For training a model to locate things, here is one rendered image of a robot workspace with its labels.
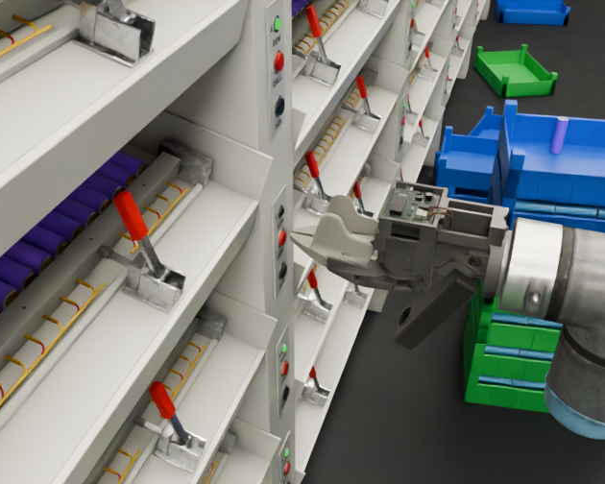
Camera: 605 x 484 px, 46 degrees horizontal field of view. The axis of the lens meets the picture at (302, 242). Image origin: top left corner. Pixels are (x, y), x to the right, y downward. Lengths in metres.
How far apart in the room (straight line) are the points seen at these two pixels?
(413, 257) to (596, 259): 0.16
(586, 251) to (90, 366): 0.42
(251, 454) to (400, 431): 0.54
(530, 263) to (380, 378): 0.88
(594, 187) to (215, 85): 0.72
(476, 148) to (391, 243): 1.48
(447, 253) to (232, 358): 0.25
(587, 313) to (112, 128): 0.44
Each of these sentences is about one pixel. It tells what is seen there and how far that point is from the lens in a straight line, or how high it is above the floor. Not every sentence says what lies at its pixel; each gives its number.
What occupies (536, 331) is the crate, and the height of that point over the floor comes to 0.21.
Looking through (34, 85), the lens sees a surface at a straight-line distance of 0.42.
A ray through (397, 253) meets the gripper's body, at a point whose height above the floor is 0.69.
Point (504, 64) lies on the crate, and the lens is 3.01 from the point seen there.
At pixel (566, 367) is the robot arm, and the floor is 0.59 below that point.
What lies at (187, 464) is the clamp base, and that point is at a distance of 0.69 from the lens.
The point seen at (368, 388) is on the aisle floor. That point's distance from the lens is 1.49.
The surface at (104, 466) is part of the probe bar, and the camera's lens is 0.66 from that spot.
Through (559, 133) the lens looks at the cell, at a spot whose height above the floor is 0.53.
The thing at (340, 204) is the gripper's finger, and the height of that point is 0.70.
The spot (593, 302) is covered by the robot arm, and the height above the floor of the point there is 0.69.
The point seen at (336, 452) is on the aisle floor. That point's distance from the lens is 1.38.
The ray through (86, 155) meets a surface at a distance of 0.41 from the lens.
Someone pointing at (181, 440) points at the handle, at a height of 0.57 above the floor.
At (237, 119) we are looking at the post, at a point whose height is 0.81.
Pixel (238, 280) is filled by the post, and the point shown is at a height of 0.63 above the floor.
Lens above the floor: 1.09
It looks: 36 degrees down
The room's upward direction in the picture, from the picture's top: straight up
